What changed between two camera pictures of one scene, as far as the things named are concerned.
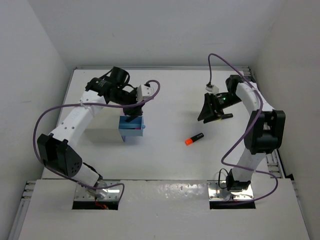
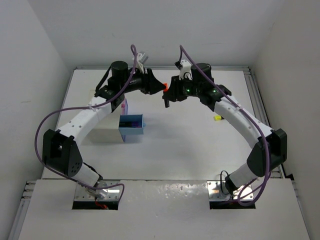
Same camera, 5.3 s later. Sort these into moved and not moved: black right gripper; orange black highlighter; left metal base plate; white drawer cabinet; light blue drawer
Moved: black right gripper; orange black highlighter
Not moved: left metal base plate; white drawer cabinet; light blue drawer
